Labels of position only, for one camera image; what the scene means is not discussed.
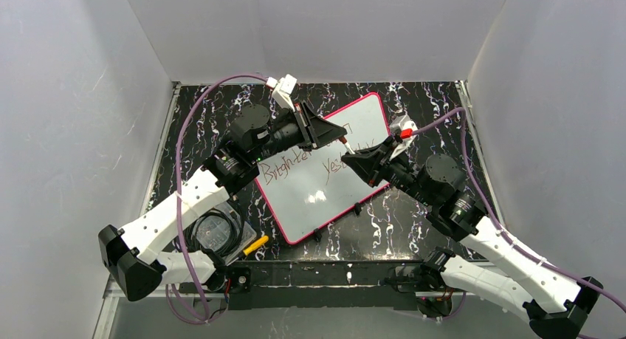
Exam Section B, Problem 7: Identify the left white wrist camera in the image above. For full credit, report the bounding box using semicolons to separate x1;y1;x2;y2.
265;74;297;112

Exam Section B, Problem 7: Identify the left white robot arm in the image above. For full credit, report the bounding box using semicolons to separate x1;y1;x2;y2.
97;105;347;301

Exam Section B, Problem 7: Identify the white marker pen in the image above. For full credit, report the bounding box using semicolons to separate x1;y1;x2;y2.
343;142;355;155

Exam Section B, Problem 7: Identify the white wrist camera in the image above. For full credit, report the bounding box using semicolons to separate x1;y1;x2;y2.
389;114;417;160
265;74;297;112

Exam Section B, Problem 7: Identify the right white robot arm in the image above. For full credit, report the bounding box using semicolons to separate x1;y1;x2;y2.
341;136;602;338

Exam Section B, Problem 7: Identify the coiled black cable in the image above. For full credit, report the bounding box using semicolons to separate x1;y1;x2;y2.
183;207;247;259

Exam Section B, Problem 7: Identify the aluminium frame rail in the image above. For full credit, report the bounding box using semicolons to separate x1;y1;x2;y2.
102;262;545;298

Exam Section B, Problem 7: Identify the clear plastic parts box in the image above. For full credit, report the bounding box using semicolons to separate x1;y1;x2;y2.
184;201;258;262

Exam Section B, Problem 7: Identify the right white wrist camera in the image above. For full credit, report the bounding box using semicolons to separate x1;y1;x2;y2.
389;114;417;160

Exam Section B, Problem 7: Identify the yellow handled tool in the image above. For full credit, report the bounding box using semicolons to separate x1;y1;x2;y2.
242;236;269;257

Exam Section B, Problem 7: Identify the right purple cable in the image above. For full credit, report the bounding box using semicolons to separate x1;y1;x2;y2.
408;107;626;315

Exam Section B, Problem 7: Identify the pink framed whiteboard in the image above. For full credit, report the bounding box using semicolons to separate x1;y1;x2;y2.
256;92;389;244

